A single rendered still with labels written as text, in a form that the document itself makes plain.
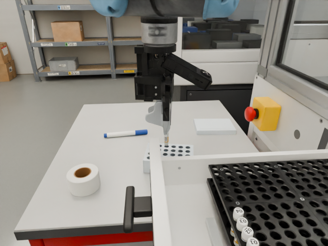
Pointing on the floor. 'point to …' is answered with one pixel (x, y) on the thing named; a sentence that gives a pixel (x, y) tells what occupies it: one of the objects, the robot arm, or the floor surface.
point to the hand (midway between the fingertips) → (168, 128)
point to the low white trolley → (114, 173)
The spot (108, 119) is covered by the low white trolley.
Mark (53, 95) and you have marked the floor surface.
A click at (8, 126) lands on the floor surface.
